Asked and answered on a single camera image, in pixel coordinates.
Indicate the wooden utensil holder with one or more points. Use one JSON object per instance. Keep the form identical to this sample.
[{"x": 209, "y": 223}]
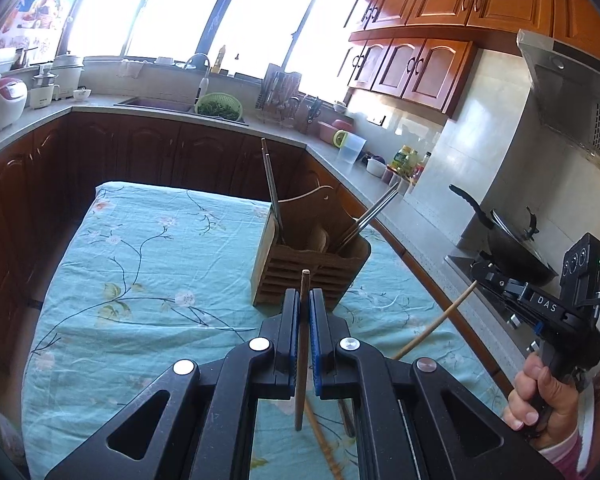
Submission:
[{"x": 304, "y": 237}]

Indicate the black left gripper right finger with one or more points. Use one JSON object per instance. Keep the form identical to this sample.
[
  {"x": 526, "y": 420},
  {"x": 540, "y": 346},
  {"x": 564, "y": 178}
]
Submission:
[{"x": 335, "y": 370}]

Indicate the green colander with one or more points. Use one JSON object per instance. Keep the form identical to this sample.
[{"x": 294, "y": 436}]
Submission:
[{"x": 219, "y": 104}]

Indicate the brown wooden chopstick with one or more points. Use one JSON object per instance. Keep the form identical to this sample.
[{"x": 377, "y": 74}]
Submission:
[{"x": 303, "y": 349}]

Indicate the dark chopstick in holder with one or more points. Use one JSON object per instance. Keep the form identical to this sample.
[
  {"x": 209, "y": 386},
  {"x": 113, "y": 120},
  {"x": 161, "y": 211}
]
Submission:
[{"x": 272, "y": 190}]

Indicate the long light wooden chopstick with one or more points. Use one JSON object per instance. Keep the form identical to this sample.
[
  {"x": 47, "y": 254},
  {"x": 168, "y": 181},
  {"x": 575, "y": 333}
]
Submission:
[{"x": 437, "y": 322}]

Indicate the white electric cooker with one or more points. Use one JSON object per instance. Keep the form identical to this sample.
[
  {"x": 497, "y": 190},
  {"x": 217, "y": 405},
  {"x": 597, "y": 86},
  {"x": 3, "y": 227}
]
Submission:
[{"x": 56, "y": 80}]

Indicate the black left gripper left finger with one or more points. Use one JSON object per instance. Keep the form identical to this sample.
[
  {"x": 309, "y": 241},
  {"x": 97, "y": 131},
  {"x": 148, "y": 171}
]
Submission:
[{"x": 278, "y": 379}]

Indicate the wooden upper cabinets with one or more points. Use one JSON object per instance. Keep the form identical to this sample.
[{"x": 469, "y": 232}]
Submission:
[{"x": 422, "y": 50}]

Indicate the wooden knife rack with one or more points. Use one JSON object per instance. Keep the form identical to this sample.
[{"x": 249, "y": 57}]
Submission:
[{"x": 278, "y": 99}]

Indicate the person's right hand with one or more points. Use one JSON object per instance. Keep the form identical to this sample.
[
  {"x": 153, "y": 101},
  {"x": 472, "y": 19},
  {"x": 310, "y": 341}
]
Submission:
[{"x": 563, "y": 399}]

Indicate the tropical fruit poster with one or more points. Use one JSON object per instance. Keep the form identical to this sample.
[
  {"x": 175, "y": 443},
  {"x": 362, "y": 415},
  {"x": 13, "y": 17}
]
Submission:
[{"x": 35, "y": 26}]

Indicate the teal floral tablecloth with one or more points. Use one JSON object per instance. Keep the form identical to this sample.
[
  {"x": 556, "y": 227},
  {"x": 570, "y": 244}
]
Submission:
[{"x": 154, "y": 275}]

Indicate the range hood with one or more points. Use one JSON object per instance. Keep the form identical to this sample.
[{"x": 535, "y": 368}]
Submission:
[{"x": 566, "y": 84}]

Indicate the yellow oil bottle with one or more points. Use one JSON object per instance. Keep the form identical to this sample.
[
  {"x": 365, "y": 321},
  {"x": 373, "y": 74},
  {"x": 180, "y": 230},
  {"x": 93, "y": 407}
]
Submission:
[{"x": 408, "y": 164}]

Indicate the clear measuring jug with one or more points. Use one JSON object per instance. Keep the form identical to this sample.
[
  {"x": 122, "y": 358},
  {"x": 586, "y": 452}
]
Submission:
[{"x": 349, "y": 145}]

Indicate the black wok with handle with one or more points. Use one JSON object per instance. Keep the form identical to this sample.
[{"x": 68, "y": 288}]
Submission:
[{"x": 514, "y": 254}]

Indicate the white pink rice cooker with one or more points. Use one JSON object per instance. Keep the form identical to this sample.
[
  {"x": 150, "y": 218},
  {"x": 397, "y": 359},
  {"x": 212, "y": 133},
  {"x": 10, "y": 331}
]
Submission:
[{"x": 13, "y": 99}]

